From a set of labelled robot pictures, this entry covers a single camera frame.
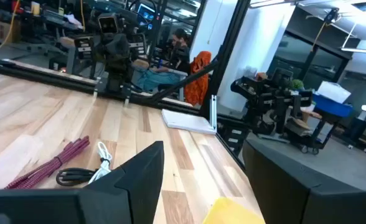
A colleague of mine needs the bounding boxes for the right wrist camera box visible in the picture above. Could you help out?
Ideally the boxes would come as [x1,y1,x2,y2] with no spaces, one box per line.
[96,13,121,34]

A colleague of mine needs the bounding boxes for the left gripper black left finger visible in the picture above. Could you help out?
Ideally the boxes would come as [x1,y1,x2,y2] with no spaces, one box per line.
[0,140,166,224]

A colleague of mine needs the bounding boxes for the orange cloth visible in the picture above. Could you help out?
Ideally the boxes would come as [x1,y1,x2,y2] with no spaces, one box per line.
[184,50,213,107]

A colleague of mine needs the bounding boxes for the silver metal bracket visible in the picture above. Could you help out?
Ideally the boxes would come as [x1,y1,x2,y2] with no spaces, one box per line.
[209,95,218,133]

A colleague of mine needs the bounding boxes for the computer monitor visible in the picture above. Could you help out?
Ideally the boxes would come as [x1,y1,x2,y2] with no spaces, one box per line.
[136,2,156,23]

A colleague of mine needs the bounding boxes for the teal cloth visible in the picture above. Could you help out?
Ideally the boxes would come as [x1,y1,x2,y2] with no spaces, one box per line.
[132,65,184,93]

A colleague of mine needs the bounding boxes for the white USB-C cable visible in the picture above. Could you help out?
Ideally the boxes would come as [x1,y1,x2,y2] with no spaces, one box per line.
[88,141,113,185]

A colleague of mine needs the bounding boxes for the dark bottle with white cap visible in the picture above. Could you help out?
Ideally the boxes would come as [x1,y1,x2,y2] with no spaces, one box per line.
[349,104,366,141]

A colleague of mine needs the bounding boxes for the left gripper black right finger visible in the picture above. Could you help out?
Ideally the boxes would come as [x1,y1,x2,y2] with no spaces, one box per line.
[242,138,366,224]

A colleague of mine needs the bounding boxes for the cart with black robot arms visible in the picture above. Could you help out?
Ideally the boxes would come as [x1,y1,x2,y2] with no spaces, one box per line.
[230,67,339,156]

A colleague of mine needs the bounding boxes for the blue plastic tub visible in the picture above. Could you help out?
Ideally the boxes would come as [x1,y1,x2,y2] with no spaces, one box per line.
[311,92,354,119]

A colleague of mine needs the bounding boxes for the white box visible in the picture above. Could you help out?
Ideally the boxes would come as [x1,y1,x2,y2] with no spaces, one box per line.
[316,80,352,105]

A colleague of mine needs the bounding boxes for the pale spiral notebook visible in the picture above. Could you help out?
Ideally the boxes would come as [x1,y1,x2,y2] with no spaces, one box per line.
[161,108,217,136]

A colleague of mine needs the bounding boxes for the yellow translucent plastic bin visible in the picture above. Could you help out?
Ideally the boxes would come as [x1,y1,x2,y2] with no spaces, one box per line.
[202,197,266,224]

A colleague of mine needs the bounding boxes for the person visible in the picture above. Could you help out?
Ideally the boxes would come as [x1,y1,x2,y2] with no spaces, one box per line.
[169,27,192,74]

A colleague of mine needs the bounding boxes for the black USB-C cable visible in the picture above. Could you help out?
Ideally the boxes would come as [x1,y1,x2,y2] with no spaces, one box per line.
[55,167,97,187]

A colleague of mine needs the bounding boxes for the black aluminium table frame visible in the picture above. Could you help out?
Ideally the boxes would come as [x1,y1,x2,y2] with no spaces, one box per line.
[0,0,252,162]

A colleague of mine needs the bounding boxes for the red braided USB-C cable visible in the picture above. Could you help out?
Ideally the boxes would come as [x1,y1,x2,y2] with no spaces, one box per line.
[4,135,91,190]

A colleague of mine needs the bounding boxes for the cardboard box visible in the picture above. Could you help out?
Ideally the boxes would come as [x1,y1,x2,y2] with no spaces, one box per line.
[0,19,21,44]

